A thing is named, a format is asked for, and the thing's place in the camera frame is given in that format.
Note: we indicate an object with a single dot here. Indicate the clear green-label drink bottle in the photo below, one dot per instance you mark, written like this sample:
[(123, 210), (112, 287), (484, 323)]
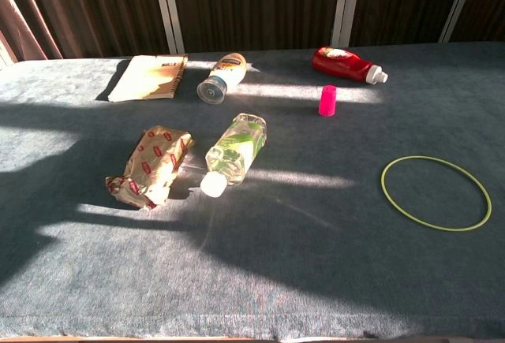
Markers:
[(236, 146)]

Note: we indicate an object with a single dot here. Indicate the cream mayonnaise squeeze bottle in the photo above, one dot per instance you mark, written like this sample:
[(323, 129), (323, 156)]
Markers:
[(225, 77)]

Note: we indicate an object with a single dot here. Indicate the pink plastic cylinder peg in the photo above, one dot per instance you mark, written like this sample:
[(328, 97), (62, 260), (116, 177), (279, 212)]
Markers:
[(327, 100)]

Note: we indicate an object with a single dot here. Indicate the beige red-print snack wrapper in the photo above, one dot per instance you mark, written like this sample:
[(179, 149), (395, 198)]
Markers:
[(154, 165)]

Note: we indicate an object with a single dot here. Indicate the blue-grey table cloth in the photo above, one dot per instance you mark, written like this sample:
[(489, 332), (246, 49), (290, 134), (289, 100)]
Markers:
[(276, 260)]

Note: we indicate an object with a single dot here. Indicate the red ketchup squeeze bottle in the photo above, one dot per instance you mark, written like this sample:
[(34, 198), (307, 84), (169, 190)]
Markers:
[(339, 63)]

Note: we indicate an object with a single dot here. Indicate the tan spiral notebook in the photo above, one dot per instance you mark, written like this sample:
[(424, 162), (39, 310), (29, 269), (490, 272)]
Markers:
[(146, 79)]

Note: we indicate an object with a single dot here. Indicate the dark brown curtain panel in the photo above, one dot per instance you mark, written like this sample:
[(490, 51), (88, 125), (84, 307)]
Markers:
[(402, 0), (98, 4), (489, 4), (256, 4)]

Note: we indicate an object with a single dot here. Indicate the white frame post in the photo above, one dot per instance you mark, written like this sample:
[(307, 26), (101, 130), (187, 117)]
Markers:
[(461, 4), (344, 4), (169, 12)]

